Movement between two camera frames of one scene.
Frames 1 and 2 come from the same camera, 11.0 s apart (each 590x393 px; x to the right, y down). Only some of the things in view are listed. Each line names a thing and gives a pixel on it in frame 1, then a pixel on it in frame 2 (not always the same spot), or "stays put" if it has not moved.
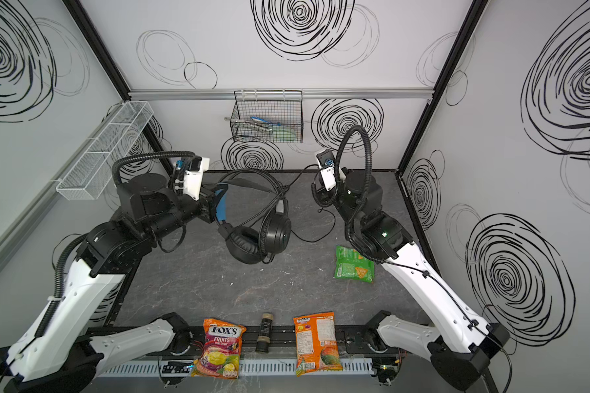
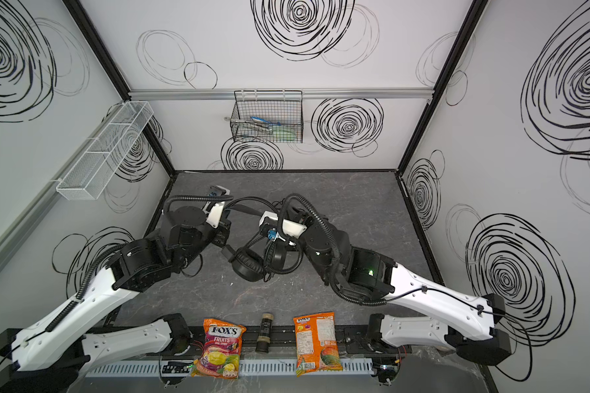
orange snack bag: [316, 345] stays put
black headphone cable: [319, 210] -> [251, 198]
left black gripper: [206, 203] -> [221, 233]
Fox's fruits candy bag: [220, 354] stays put
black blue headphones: [260, 244] -> [257, 259]
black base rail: [356, 341] stays put
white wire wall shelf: [93, 169] stays put
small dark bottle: [263, 341] stays put
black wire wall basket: [268, 116] stays put
